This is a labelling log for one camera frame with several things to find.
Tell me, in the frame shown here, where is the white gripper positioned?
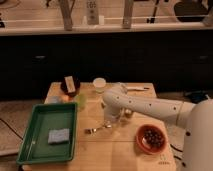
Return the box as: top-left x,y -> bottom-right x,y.
104,106 -> 121,125

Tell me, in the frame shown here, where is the silver metal fork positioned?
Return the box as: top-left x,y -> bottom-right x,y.
84,124 -> 112,134

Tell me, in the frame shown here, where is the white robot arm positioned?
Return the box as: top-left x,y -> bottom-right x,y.
102,84 -> 213,171

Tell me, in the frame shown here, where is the white plastic cup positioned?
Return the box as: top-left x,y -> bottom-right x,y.
93,77 -> 106,93

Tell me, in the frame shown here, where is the light green small cup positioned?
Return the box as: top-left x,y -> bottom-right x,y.
75,94 -> 86,110

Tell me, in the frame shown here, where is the wooden table board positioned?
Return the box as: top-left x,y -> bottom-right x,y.
22,83 -> 176,171

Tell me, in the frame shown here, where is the orange small object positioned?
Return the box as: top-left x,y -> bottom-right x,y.
60,95 -> 70,103

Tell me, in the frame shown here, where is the orange bowl with dark beans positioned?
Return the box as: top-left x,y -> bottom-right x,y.
135,124 -> 167,155

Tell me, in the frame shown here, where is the blue sponge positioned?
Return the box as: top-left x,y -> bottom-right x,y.
48,129 -> 70,144

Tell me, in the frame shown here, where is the green plastic tray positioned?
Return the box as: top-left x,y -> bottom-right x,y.
17,103 -> 77,165

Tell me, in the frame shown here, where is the black cable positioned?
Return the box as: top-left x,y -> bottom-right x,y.
170,143 -> 184,161

